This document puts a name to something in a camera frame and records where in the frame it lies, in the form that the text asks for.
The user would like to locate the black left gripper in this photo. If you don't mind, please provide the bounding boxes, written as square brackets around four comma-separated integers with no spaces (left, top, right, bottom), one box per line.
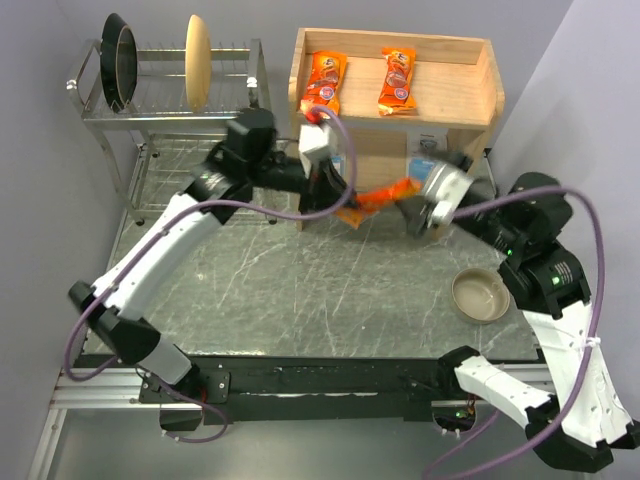
[249,154,359,215]

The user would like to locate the orange razor pack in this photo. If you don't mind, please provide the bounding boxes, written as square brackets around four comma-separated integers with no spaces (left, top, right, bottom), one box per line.
[334,177,423,228]
[300,51,347,117]
[378,47,417,116]

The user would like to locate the blue razor blister pack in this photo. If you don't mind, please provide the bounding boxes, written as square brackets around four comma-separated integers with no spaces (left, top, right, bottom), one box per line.
[406,132,448,187]
[331,153,347,176]

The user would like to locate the wooden two-tier shelf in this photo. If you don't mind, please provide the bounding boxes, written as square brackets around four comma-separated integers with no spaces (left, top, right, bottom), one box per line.
[287,26,506,241]

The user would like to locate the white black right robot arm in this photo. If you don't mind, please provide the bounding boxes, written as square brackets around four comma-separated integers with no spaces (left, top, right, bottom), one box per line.
[415,165,639,473]

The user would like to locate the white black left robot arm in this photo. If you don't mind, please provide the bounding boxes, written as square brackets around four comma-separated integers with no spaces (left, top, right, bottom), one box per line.
[69,107,357,402]

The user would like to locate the beige ceramic bowl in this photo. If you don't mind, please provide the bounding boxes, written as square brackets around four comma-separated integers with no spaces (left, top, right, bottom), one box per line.
[450,268,510,325]

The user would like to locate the beige wooden plate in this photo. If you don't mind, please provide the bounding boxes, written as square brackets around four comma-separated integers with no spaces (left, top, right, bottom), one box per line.
[185,14,212,113]

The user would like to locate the metal dish rack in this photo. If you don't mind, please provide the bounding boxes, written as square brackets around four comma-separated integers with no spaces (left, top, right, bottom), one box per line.
[66,39,271,227]

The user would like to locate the black plate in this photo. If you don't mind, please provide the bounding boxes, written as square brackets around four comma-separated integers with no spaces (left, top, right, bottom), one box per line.
[100,13,138,113]

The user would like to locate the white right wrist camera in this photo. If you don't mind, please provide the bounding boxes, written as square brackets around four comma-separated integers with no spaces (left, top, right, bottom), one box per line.
[421,160,474,207]

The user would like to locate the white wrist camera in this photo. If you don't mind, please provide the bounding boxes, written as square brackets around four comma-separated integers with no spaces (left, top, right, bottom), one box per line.
[421,160,474,207]
[298,107,338,178]

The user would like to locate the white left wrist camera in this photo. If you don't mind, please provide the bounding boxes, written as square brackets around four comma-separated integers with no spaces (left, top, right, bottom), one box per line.
[298,107,338,178]

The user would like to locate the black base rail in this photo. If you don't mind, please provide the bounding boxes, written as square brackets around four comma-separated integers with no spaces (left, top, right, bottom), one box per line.
[191,356,471,423]

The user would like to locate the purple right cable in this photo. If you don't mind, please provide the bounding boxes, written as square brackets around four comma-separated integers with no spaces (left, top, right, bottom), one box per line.
[422,185,607,480]

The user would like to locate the aluminium frame rail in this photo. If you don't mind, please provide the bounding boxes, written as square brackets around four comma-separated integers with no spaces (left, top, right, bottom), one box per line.
[27,369,195,479]

